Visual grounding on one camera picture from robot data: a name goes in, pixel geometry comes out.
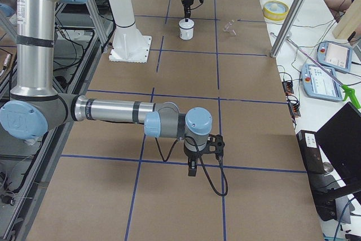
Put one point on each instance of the reacher grabber tool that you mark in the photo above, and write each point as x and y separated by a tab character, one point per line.
349	92

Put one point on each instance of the teach pendant far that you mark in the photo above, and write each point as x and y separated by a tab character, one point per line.
335	55

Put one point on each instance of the teach pendant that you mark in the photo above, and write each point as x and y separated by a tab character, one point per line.
335	55
317	84

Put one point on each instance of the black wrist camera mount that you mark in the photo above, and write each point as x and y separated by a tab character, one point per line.
215	145

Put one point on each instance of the black computer box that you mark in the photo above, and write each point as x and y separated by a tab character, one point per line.
310	152

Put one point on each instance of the black monitor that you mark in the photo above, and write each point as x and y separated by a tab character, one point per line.
339	139

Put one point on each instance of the yellow tape roll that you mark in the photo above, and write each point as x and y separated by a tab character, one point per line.
275	10

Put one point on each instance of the aluminium frame post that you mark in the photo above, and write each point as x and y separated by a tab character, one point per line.
288	22

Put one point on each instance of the white enamel cup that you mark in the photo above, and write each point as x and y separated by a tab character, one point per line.
186	27

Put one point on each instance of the wooden plank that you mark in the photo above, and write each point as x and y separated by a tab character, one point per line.
348	26

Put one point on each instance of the teach pendant near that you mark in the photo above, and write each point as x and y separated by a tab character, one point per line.
317	84

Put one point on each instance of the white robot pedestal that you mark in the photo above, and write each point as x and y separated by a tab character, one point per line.
128	44

